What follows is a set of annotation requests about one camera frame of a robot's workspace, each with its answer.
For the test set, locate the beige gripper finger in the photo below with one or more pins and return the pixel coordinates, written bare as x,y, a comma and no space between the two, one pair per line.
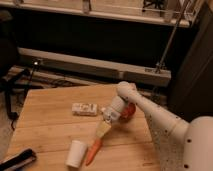
102,129

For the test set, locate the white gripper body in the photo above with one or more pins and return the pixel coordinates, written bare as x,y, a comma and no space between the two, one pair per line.
113,111

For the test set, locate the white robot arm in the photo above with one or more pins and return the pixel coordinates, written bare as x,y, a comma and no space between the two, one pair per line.
195,136

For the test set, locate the red bowl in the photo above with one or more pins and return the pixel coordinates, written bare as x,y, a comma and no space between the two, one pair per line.
128,111

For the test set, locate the orange carrot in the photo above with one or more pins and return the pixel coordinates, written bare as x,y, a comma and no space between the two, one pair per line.
93,151

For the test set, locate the white small box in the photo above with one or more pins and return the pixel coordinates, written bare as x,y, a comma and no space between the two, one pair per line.
84,109

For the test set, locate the metal tripod pole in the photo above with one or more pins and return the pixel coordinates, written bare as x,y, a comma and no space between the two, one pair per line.
159,65

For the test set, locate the black office chair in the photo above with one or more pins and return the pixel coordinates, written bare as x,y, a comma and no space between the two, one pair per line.
9,56

